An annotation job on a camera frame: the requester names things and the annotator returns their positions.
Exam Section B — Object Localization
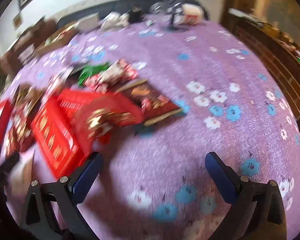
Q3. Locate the cardboard food box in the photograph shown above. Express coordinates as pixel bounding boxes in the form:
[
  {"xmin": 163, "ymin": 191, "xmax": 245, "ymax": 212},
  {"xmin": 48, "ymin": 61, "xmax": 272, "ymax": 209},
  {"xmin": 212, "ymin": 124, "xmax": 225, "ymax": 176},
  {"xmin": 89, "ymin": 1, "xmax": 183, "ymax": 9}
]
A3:
[{"xmin": 36, "ymin": 21, "xmax": 80, "ymax": 55}]

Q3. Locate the dark patterned object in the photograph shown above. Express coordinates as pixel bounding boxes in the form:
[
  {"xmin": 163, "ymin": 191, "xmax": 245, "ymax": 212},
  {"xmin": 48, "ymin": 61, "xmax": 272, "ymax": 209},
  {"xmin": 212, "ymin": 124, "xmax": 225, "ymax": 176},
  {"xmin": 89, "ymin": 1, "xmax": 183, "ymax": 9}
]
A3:
[{"xmin": 162, "ymin": 0, "xmax": 184, "ymax": 29}]

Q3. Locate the brown gold snack packet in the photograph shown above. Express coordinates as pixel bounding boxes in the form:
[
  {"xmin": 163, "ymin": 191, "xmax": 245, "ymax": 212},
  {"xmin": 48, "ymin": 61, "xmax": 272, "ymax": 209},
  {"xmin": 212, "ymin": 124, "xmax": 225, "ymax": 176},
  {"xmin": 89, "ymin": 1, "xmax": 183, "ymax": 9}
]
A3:
[{"xmin": 115, "ymin": 79, "xmax": 183, "ymax": 127}]

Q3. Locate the small dark red snack packet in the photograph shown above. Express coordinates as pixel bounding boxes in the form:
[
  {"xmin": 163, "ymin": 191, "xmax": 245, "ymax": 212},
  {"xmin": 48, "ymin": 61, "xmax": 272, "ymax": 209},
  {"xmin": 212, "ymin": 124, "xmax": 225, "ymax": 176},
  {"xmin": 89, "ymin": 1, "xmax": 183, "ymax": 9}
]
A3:
[{"xmin": 5, "ymin": 84, "xmax": 44, "ymax": 153}]

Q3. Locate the wooden sideboard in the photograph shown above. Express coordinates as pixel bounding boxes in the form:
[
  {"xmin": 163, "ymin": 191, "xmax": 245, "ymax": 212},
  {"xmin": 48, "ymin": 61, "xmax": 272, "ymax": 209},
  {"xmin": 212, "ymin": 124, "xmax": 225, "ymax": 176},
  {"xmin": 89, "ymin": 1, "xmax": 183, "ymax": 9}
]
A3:
[{"xmin": 227, "ymin": 7, "xmax": 300, "ymax": 120}]

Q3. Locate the clear empty glass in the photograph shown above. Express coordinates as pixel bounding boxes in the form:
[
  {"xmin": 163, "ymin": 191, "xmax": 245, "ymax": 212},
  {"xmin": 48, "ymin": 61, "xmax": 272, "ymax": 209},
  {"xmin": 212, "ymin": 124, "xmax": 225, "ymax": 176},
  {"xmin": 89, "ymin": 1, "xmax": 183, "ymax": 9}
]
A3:
[{"xmin": 149, "ymin": 2, "xmax": 167, "ymax": 15}]

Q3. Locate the green snack packet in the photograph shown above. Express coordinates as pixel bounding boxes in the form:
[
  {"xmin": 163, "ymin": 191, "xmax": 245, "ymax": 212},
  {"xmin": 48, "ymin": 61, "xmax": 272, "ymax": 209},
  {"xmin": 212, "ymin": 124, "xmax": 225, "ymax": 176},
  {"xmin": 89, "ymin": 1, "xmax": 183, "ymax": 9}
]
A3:
[{"xmin": 77, "ymin": 62, "xmax": 110, "ymax": 85}]

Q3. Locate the pink white snack packet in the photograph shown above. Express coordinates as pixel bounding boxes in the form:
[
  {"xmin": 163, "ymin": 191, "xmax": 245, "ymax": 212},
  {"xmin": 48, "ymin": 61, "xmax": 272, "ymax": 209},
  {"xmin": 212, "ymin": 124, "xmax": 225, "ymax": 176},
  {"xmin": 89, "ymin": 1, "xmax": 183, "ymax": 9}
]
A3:
[{"xmin": 86, "ymin": 59, "xmax": 139, "ymax": 92}]

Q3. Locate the large red snack packet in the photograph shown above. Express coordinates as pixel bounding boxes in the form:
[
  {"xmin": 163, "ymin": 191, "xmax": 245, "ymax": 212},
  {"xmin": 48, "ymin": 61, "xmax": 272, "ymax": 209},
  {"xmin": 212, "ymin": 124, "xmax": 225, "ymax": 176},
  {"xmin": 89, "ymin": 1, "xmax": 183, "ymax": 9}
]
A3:
[{"xmin": 30, "ymin": 90, "xmax": 90, "ymax": 179}]

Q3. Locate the white paper bucket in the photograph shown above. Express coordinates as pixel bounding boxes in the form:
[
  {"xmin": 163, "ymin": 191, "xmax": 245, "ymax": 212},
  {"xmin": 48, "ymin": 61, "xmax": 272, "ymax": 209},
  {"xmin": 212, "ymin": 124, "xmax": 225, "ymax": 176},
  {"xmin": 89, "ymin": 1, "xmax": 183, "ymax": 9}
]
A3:
[{"xmin": 181, "ymin": 4, "xmax": 205, "ymax": 25}]

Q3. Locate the red packet with gold print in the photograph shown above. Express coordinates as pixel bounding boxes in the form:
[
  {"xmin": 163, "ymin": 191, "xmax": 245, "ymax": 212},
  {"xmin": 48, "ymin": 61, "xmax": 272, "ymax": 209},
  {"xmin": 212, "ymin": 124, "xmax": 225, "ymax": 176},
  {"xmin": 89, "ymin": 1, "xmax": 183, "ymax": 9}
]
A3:
[{"xmin": 72, "ymin": 92, "xmax": 144, "ymax": 143}]

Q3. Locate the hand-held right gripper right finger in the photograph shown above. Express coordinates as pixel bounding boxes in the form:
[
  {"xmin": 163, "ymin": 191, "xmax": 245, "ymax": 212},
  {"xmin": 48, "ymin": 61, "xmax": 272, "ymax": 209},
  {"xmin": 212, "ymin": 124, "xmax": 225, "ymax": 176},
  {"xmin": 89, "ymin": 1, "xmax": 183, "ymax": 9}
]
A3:
[{"xmin": 205, "ymin": 151, "xmax": 288, "ymax": 240}]

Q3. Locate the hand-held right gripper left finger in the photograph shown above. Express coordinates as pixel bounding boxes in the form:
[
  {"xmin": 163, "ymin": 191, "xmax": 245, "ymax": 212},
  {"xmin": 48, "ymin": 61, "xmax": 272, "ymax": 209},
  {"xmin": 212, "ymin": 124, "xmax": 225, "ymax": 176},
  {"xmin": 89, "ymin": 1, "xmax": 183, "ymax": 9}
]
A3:
[{"xmin": 20, "ymin": 151, "xmax": 104, "ymax": 240}]

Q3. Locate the small wall plaque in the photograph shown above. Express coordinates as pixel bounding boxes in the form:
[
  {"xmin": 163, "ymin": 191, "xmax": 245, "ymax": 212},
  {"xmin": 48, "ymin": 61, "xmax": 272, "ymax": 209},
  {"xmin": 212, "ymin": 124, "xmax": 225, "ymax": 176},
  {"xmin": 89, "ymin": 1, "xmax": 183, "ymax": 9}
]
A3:
[{"xmin": 12, "ymin": 12, "xmax": 24, "ymax": 29}]

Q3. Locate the black leather sofa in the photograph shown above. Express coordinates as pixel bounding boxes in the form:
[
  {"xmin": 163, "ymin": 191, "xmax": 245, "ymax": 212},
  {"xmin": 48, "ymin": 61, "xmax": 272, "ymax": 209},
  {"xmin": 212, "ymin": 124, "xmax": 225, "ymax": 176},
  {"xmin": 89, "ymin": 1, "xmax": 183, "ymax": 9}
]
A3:
[{"xmin": 56, "ymin": 0, "xmax": 210, "ymax": 28}]

